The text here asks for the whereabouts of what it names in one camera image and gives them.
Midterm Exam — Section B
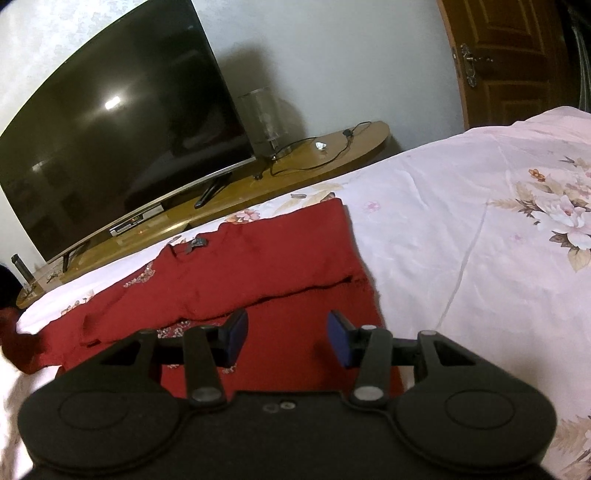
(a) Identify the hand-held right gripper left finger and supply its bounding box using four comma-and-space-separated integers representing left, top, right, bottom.
92, 308, 250, 409

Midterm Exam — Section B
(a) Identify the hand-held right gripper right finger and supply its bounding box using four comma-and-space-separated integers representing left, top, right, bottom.
326, 310, 468, 409

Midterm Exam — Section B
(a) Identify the red knit garment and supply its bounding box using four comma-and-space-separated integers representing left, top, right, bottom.
0, 198, 403, 403

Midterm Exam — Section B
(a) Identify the silver set-top box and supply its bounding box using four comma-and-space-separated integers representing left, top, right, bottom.
109, 205, 165, 237

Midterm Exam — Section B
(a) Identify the floral pink bedsheet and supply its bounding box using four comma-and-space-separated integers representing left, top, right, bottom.
0, 106, 591, 480

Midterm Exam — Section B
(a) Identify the wooden television stand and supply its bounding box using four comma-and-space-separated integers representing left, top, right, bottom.
16, 121, 390, 310

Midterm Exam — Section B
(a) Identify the clear glass table lamp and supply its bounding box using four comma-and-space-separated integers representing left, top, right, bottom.
237, 86, 293, 160

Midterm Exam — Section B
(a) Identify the dark bottle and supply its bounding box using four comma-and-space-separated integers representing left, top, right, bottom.
11, 252, 31, 284

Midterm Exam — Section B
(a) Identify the black flat screen television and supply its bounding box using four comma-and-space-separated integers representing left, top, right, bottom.
0, 0, 258, 274

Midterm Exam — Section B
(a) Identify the brown wooden door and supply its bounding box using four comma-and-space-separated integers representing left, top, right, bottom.
436, 0, 591, 131

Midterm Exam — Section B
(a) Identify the black cable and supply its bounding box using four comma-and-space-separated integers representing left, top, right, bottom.
254, 121, 373, 181

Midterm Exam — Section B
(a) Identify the metal door handle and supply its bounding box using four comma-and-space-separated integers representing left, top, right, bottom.
459, 43, 493, 88

